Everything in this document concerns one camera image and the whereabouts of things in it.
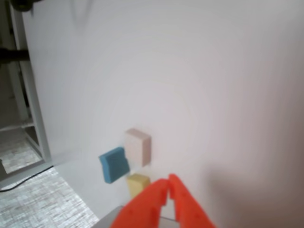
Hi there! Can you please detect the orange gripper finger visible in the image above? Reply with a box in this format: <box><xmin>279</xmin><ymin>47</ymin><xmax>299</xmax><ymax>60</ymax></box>
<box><xmin>110</xmin><ymin>178</ymin><xmax>170</xmax><ymax>228</ymax></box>
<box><xmin>168</xmin><ymin>173</ymin><xmax>217</xmax><ymax>228</ymax></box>

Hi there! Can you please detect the yellow foam cuboid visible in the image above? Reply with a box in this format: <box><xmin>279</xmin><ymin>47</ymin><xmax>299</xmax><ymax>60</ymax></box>
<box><xmin>126</xmin><ymin>173</ymin><xmax>152</xmax><ymax>199</ymax></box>

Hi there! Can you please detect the white cardboard bin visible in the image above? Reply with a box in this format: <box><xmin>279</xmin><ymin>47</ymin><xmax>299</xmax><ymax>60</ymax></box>
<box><xmin>95</xmin><ymin>205</ymin><xmax>177</xmax><ymax>228</ymax></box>

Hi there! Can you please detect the blue foam cuboid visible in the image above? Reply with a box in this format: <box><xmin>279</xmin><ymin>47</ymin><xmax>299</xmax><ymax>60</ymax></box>
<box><xmin>98</xmin><ymin>146</ymin><xmax>131</xmax><ymax>185</ymax></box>

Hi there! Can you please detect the white foam cuboid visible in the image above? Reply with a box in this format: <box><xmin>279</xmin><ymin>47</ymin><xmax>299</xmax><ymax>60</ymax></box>
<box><xmin>124</xmin><ymin>128</ymin><xmax>152</xmax><ymax>167</ymax></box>

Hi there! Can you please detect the black horizontal bar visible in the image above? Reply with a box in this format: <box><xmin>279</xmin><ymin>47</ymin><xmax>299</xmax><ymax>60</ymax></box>
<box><xmin>0</xmin><ymin>47</ymin><xmax>29</xmax><ymax>64</ymax></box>

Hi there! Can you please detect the black round object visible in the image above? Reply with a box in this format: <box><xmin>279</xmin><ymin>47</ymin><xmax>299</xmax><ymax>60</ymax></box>
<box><xmin>13</xmin><ymin>0</ymin><xmax>42</xmax><ymax>11</ymax></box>

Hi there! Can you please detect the thin black floor cable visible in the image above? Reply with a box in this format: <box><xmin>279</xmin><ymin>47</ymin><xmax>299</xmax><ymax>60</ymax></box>
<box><xmin>0</xmin><ymin>165</ymin><xmax>53</xmax><ymax>192</ymax></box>

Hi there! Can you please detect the white furniture frame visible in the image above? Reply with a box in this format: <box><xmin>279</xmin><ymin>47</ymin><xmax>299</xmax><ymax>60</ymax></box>
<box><xmin>0</xmin><ymin>0</ymin><xmax>53</xmax><ymax>182</ymax></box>

